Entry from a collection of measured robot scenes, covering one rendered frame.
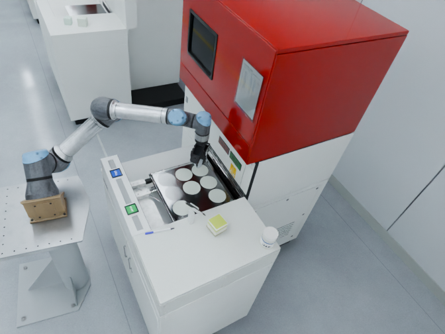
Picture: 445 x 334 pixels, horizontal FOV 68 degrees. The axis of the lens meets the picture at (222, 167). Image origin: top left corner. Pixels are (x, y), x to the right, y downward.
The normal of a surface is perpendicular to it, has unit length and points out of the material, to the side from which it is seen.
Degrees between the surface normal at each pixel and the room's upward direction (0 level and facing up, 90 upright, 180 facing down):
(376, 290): 0
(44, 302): 0
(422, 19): 90
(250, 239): 0
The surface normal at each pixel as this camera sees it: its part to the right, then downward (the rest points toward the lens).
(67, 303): 0.14, -0.68
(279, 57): 0.47, 0.68
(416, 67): -0.87, 0.26
